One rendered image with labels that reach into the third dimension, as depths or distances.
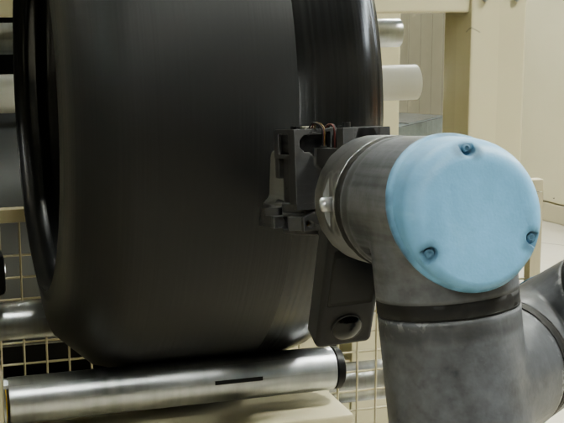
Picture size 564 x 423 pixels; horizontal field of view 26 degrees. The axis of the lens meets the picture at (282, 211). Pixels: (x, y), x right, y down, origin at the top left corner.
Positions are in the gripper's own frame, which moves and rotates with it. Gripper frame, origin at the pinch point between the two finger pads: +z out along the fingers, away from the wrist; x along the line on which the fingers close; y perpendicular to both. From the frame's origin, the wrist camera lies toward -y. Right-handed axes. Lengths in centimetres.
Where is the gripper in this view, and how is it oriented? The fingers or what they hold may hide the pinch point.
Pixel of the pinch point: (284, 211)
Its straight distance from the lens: 106.2
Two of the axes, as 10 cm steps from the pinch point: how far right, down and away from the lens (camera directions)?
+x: -9.5, 0.6, -3.0
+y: -0.4, -10.0, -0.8
